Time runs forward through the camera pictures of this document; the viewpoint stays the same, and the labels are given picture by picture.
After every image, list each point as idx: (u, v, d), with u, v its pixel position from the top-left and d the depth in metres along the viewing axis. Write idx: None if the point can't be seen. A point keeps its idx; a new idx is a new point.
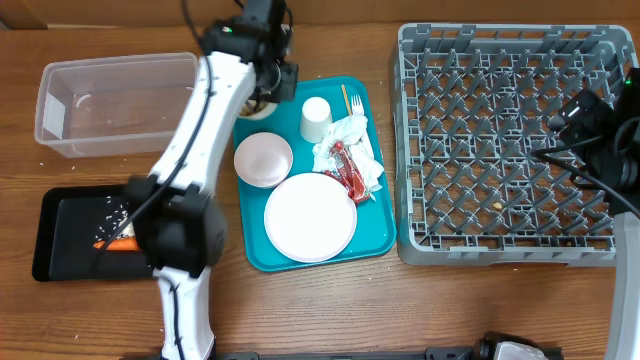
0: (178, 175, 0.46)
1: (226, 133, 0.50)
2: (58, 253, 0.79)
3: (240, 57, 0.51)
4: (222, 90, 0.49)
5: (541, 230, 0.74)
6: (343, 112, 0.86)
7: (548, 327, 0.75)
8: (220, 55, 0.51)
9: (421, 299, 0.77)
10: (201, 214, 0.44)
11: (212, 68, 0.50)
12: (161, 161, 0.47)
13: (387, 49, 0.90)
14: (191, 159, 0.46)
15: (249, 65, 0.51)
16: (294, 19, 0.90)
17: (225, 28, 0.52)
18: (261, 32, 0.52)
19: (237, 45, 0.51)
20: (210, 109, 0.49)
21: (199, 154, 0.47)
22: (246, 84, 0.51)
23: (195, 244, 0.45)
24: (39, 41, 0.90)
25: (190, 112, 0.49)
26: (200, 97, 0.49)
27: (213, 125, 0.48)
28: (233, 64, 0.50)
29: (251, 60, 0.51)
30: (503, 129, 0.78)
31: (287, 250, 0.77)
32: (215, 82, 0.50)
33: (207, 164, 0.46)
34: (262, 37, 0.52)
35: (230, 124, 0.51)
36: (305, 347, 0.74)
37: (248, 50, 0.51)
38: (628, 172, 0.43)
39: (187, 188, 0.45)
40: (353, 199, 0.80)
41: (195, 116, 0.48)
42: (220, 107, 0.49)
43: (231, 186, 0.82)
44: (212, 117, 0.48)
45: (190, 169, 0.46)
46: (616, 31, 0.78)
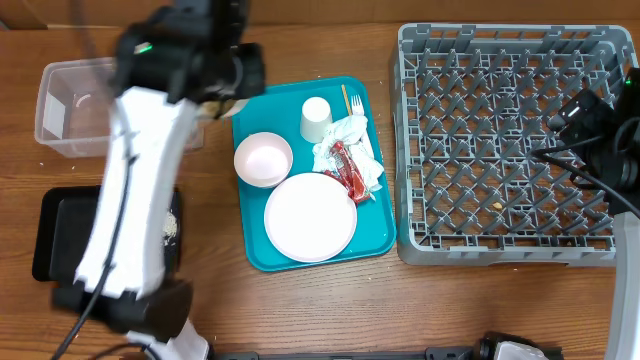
0: (108, 279, 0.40)
1: (158, 205, 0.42)
2: (57, 252, 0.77)
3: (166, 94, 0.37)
4: (145, 150, 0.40)
5: (541, 230, 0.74)
6: (343, 112, 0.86)
7: (548, 327, 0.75)
8: (138, 90, 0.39)
9: (421, 299, 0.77)
10: (145, 319, 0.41)
11: (128, 120, 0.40)
12: (86, 259, 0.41)
13: (387, 49, 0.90)
14: (119, 258, 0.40)
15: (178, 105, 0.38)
16: (294, 20, 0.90)
17: (143, 47, 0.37)
18: (192, 44, 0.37)
19: (167, 56, 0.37)
20: (133, 180, 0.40)
21: (127, 252, 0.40)
22: (179, 131, 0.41)
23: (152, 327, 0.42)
24: (39, 42, 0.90)
25: (111, 186, 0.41)
26: (120, 162, 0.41)
27: (139, 195, 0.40)
28: (159, 109, 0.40)
29: (181, 96, 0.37)
30: (503, 129, 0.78)
31: (287, 250, 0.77)
32: (136, 143, 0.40)
33: (139, 263, 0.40)
34: (194, 51, 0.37)
35: (167, 188, 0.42)
36: (305, 347, 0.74)
37: (177, 76, 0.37)
38: (628, 172, 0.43)
39: (120, 295, 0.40)
40: (352, 199, 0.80)
41: (117, 194, 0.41)
42: (146, 174, 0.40)
43: (231, 186, 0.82)
44: (138, 192, 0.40)
45: (121, 271, 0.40)
46: (616, 31, 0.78)
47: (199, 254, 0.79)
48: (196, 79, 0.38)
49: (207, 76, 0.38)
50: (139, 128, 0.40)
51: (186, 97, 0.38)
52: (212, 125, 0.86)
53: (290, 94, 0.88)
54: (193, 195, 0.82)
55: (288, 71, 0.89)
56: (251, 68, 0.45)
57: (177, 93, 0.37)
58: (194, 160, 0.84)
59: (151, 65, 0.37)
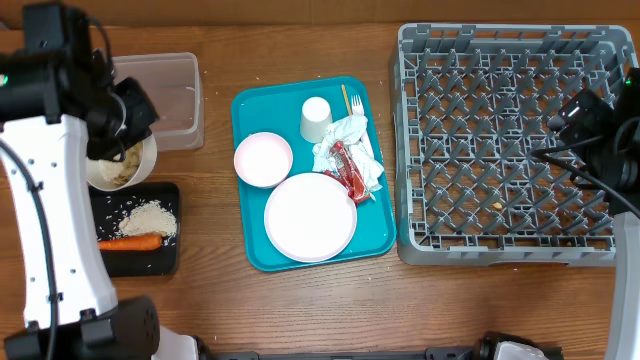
0: (60, 312, 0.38)
1: (83, 224, 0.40)
2: None
3: (45, 115, 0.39)
4: (49, 175, 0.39)
5: (541, 230, 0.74)
6: (343, 112, 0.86)
7: (548, 327, 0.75)
8: (14, 124, 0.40)
9: (421, 299, 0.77)
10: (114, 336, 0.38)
11: (18, 153, 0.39)
12: (29, 306, 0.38)
13: (387, 49, 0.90)
14: (62, 282, 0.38)
15: (61, 118, 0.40)
16: (294, 20, 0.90)
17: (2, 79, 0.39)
18: (54, 57, 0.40)
19: (32, 77, 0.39)
20: (45, 208, 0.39)
21: (69, 272, 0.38)
22: (75, 142, 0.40)
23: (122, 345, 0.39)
24: None
25: (25, 227, 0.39)
26: (26, 197, 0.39)
27: (55, 220, 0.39)
28: (44, 132, 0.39)
29: (59, 109, 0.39)
30: (503, 129, 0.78)
31: (287, 250, 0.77)
32: (34, 169, 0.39)
33: (83, 275, 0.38)
34: (58, 62, 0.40)
35: (84, 205, 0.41)
36: (305, 347, 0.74)
37: (47, 90, 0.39)
38: (628, 172, 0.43)
39: (79, 318, 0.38)
40: (352, 199, 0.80)
41: (33, 227, 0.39)
42: (55, 200, 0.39)
43: (232, 185, 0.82)
44: (54, 215, 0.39)
45: (69, 295, 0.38)
46: (616, 31, 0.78)
47: (198, 254, 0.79)
48: (69, 93, 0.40)
49: (85, 95, 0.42)
50: (31, 155, 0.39)
51: (64, 106, 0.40)
52: (212, 125, 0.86)
53: (290, 94, 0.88)
54: (194, 195, 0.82)
55: (288, 71, 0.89)
56: (131, 103, 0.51)
57: (53, 107, 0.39)
58: (193, 160, 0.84)
59: (18, 89, 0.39)
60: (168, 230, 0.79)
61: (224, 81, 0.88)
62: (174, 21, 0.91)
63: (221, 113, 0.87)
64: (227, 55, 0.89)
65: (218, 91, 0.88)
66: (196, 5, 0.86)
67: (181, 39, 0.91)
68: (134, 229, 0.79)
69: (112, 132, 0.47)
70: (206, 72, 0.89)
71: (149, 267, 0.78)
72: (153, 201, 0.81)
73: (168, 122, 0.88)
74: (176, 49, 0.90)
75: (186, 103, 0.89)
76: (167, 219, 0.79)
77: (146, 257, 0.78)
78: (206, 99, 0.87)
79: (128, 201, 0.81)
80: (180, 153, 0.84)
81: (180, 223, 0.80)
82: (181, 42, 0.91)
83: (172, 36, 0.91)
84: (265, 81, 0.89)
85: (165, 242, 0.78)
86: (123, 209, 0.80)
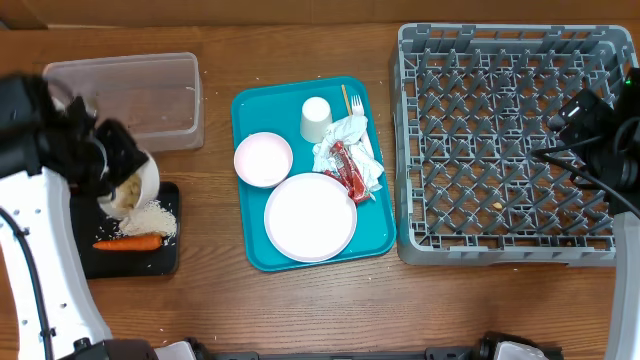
0: (54, 348, 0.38)
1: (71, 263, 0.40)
2: None
3: (27, 169, 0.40)
4: (36, 224, 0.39)
5: (541, 230, 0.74)
6: (343, 112, 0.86)
7: (548, 326, 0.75)
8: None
9: (421, 298, 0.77)
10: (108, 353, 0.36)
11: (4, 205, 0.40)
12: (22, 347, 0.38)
13: (387, 49, 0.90)
14: (54, 318, 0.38)
15: (44, 171, 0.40)
16: (294, 20, 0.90)
17: None
18: (29, 126, 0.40)
19: (14, 139, 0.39)
20: (34, 254, 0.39)
21: (60, 307, 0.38)
22: (57, 189, 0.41)
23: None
24: (39, 41, 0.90)
25: (13, 277, 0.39)
26: (13, 247, 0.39)
27: (45, 267, 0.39)
28: (28, 185, 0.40)
29: (41, 165, 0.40)
30: (503, 129, 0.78)
31: (287, 250, 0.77)
32: (21, 218, 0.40)
33: (75, 309, 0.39)
34: (37, 129, 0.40)
35: (71, 249, 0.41)
36: (305, 347, 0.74)
37: (30, 154, 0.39)
38: (628, 172, 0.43)
39: (75, 349, 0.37)
40: (353, 199, 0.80)
41: (22, 273, 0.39)
42: (43, 246, 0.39)
43: (232, 185, 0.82)
44: (42, 260, 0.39)
45: (62, 329, 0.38)
46: (616, 31, 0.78)
47: (198, 254, 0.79)
48: (52, 155, 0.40)
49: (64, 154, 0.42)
50: (16, 206, 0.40)
51: (48, 163, 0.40)
52: (212, 126, 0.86)
53: (290, 94, 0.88)
54: (194, 195, 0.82)
55: (288, 71, 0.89)
56: (114, 142, 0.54)
57: (35, 165, 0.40)
58: (193, 160, 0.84)
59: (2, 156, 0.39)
60: (168, 230, 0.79)
61: (223, 82, 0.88)
62: (174, 21, 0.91)
63: (221, 113, 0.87)
64: (227, 55, 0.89)
65: (217, 91, 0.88)
66: (196, 5, 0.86)
67: (181, 39, 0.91)
68: (134, 230, 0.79)
69: (98, 177, 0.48)
70: (205, 72, 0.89)
71: (149, 267, 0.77)
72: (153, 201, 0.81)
73: (168, 122, 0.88)
74: (175, 49, 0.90)
75: (186, 103, 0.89)
76: (167, 219, 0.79)
77: (146, 257, 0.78)
78: (205, 99, 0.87)
79: None
80: (179, 153, 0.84)
81: (180, 223, 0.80)
82: (181, 42, 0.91)
83: (172, 36, 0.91)
84: (265, 81, 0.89)
85: (165, 242, 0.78)
86: None
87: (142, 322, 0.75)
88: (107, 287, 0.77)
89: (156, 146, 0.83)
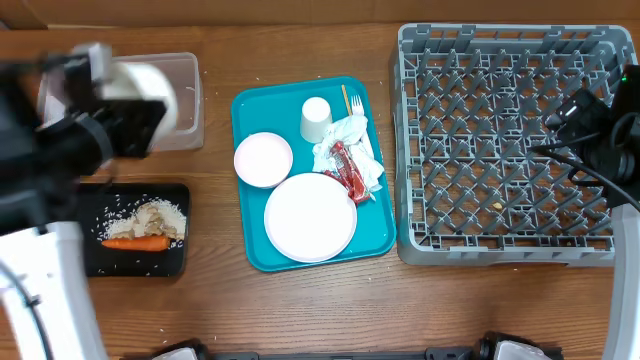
0: (40, 314, 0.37)
1: (87, 328, 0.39)
2: None
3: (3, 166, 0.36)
4: (43, 284, 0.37)
5: (541, 231, 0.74)
6: (343, 112, 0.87)
7: (547, 327, 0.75)
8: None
9: (421, 299, 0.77)
10: None
11: (33, 251, 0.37)
12: (31, 289, 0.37)
13: (387, 49, 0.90)
14: (38, 287, 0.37)
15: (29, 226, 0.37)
16: (293, 20, 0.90)
17: None
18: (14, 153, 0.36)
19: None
20: (39, 313, 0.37)
21: (46, 275, 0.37)
22: (70, 235, 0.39)
23: None
24: (40, 42, 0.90)
25: (32, 259, 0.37)
26: (23, 314, 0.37)
27: (66, 343, 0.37)
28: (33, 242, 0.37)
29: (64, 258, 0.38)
30: (503, 129, 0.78)
31: (288, 250, 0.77)
32: (25, 281, 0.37)
33: (55, 289, 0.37)
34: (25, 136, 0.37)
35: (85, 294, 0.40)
36: (305, 347, 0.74)
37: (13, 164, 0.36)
38: (625, 166, 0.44)
39: None
40: (352, 199, 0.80)
41: (25, 266, 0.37)
42: (50, 305, 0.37)
43: (231, 186, 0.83)
44: (47, 293, 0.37)
45: (46, 304, 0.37)
46: (616, 31, 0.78)
47: (198, 254, 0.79)
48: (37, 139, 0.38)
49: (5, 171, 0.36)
50: (25, 271, 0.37)
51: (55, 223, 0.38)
52: (212, 126, 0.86)
53: (290, 94, 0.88)
54: (194, 195, 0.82)
55: (288, 71, 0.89)
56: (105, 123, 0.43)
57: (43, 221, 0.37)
58: (194, 161, 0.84)
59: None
60: (176, 231, 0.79)
61: (223, 82, 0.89)
62: (174, 21, 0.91)
63: (221, 113, 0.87)
64: (227, 56, 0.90)
65: (218, 91, 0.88)
66: (196, 5, 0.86)
67: (181, 39, 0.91)
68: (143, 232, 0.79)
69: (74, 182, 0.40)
70: (206, 72, 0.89)
71: (156, 268, 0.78)
72: (114, 195, 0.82)
73: None
74: (175, 50, 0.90)
75: (186, 103, 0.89)
76: (178, 221, 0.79)
77: (152, 259, 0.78)
78: (206, 99, 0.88)
79: (137, 200, 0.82)
80: (180, 153, 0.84)
81: (189, 224, 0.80)
82: (181, 42, 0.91)
83: (172, 36, 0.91)
84: (264, 81, 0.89)
85: (172, 244, 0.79)
86: (128, 210, 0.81)
87: (142, 323, 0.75)
88: (107, 287, 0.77)
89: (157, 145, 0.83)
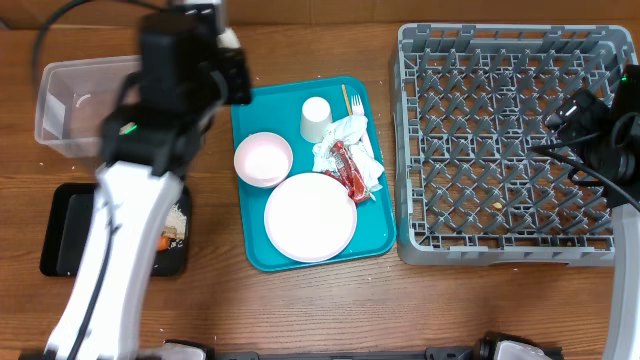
0: (112, 241, 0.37)
1: (138, 282, 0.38)
2: (66, 250, 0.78)
3: (149, 163, 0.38)
4: (130, 217, 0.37)
5: (541, 230, 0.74)
6: (343, 112, 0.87)
7: (547, 327, 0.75)
8: (121, 165, 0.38)
9: (421, 298, 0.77)
10: None
11: (130, 181, 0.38)
12: (114, 216, 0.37)
13: (387, 49, 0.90)
14: (124, 218, 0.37)
15: (158, 177, 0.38)
16: (293, 20, 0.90)
17: (127, 126, 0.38)
18: (172, 119, 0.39)
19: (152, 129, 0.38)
20: (113, 245, 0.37)
21: (132, 212, 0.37)
22: (171, 189, 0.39)
23: None
24: (40, 42, 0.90)
25: (129, 187, 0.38)
26: (101, 235, 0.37)
27: (115, 286, 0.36)
28: (141, 177, 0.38)
29: (166, 175, 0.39)
30: (503, 129, 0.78)
31: (288, 250, 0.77)
32: (118, 210, 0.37)
33: (138, 229, 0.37)
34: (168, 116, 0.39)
35: (152, 248, 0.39)
36: (305, 347, 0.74)
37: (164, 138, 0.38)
38: (626, 166, 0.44)
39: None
40: (353, 199, 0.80)
41: (119, 192, 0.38)
42: (124, 242, 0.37)
43: (231, 186, 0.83)
44: (127, 227, 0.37)
45: (122, 233, 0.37)
46: (616, 31, 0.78)
47: (199, 254, 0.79)
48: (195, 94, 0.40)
49: (156, 118, 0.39)
50: (122, 199, 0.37)
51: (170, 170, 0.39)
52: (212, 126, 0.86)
53: (290, 94, 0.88)
54: (194, 195, 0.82)
55: (288, 71, 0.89)
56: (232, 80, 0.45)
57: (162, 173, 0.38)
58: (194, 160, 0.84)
59: (130, 147, 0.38)
60: (177, 231, 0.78)
61: None
62: None
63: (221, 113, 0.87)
64: None
65: None
66: None
67: None
68: None
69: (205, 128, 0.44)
70: None
71: (156, 267, 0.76)
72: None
73: None
74: None
75: None
76: (178, 221, 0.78)
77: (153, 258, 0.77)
78: None
79: None
80: None
81: (190, 223, 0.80)
82: None
83: None
84: (264, 81, 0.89)
85: (172, 244, 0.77)
86: None
87: (142, 323, 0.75)
88: None
89: None
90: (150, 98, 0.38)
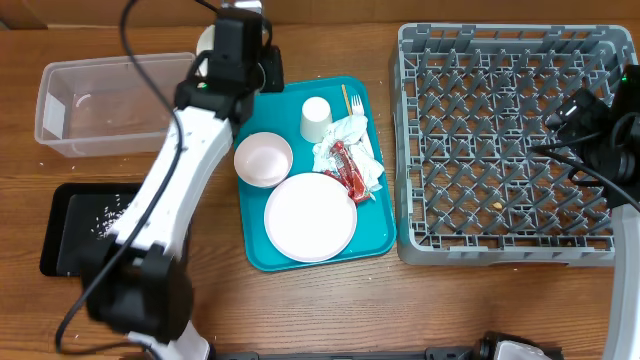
0: (182, 159, 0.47)
1: (192, 194, 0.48)
2: (66, 250, 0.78)
3: (214, 112, 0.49)
4: (195, 144, 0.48)
5: (541, 230, 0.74)
6: (343, 112, 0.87)
7: (547, 327, 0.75)
8: (193, 108, 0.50)
9: (421, 299, 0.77)
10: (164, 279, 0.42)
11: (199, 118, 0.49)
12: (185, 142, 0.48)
13: (387, 49, 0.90)
14: (191, 145, 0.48)
15: (222, 120, 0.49)
16: (293, 20, 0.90)
17: (201, 84, 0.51)
18: (235, 88, 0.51)
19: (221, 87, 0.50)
20: (180, 163, 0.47)
21: (200, 141, 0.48)
22: (225, 133, 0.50)
23: (153, 312, 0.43)
24: (40, 42, 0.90)
25: (198, 122, 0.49)
26: (172, 152, 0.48)
27: (177, 190, 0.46)
28: (207, 118, 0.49)
29: (225, 117, 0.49)
30: (503, 129, 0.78)
31: (288, 249, 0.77)
32: (187, 138, 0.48)
33: (203, 153, 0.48)
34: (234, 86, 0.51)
35: (202, 176, 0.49)
36: (305, 347, 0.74)
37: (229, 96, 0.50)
38: (626, 166, 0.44)
39: (149, 248, 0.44)
40: (352, 199, 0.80)
41: (190, 124, 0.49)
42: (189, 162, 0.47)
43: (232, 186, 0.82)
44: (192, 152, 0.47)
45: (189, 155, 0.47)
46: (616, 31, 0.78)
47: (199, 253, 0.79)
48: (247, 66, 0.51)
49: (221, 86, 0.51)
50: (191, 130, 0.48)
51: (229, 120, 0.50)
52: None
53: (290, 94, 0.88)
54: None
55: (288, 71, 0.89)
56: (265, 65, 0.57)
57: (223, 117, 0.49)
58: None
59: (202, 100, 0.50)
60: None
61: None
62: (173, 21, 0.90)
63: None
64: None
65: None
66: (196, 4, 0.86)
67: (181, 39, 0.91)
68: None
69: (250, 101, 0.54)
70: None
71: None
72: (114, 194, 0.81)
73: (168, 122, 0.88)
74: (175, 49, 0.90)
75: None
76: None
77: None
78: None
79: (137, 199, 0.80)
80: None
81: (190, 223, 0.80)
82: (180, 42, 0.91)
83: (172, 35, 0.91)
84: None
85: None
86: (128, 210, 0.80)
87: None
88: None
89: (157, 146, 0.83)
90: (218, 69, 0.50)
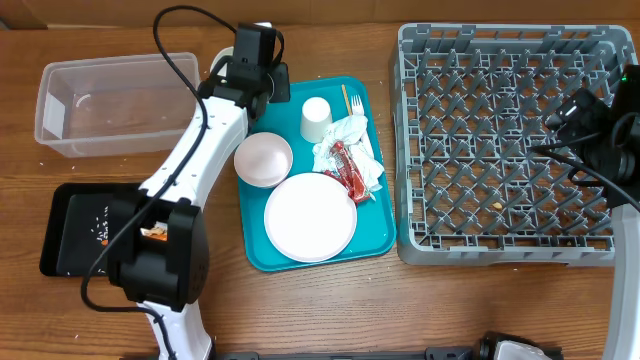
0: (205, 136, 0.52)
1: (211, 170, 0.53)
2: (65, 250, 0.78)
3: (234, 101, 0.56)
4: (217, 125, 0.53)
5: (541, 230, 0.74)
6: (343, 112, 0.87)
7: (547, 327, 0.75)
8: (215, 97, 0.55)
9: (421, 298, 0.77)
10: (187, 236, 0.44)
11: (219, 106, 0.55)
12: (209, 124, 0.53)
13: (387, 49, 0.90)
14: (214, 125, 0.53)
15: (242, 109, 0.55)
16: (293, 20, 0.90)
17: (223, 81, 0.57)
18: (251, 85, 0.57)
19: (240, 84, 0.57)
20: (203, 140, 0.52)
21: (222, 123, 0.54)
22: (242, 121, 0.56)
23: (174, 270, 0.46)
24: (40, 42, 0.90)
25: (219, 108, 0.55)
26: (196, 129, 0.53)
27: (202, 159, 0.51)
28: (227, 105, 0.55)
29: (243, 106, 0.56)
30: (503, 129, 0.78)
31: (288, 249, 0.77)
32: (210, 119, 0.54)
33: (225, 132, 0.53)
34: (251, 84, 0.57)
35: (220, 158, 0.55)
36: (305, 347, 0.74)
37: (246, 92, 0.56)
38: (626, 166, 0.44)
39: (177, 201, 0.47)
40: (352, 199, 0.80)
41: (211, 109, 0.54)
42: (211, 140, 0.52)
43: (232, 185, 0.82)
44: (213, 132, 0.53)
45: (212, 133, 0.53)
46: (616, 31, 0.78)
47: None
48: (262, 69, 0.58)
49: (239, 85, 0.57)
50: (214, 113, 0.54)
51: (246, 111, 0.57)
52: None
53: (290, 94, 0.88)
54: None
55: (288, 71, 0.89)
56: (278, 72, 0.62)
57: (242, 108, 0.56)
58: None
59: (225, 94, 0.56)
60: None
61: None
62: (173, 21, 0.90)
63: None
64: None
65: None
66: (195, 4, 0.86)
67: (181, 39, 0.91)
68: None
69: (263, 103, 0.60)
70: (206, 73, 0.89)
71: None
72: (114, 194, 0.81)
73: (168, 122, 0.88)
74: (175, 49, 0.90)
75: (186, 103, 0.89)
76: None
77: None
78: None
79: None
80: None
81: None
82: (180, 42, 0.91)
83: (172, 35, 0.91)
84: None
85: None
86: None
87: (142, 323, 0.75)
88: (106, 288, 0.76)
89: (157, 145, 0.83)
90: (237, 70, 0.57)
